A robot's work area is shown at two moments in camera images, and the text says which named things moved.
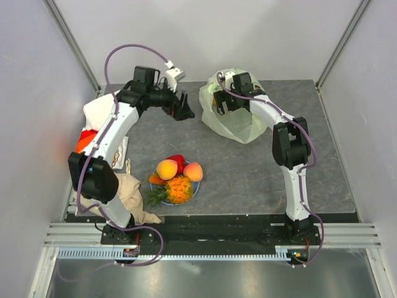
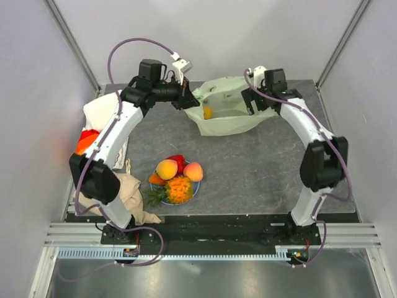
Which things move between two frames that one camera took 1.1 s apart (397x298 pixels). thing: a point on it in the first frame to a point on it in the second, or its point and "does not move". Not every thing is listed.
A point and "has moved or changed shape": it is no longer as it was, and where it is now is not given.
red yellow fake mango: [156, 179] does not move
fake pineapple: [177, 190] does not move
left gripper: [176, 105] to [187, 99]
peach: [193, 171] does not move
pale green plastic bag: [238, 125] has moved or changed shape
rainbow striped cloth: [85, 137] does not move
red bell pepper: [180, 162] does not move
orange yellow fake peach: [166, 169] does not move
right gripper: [220, 97] to [249, 95]
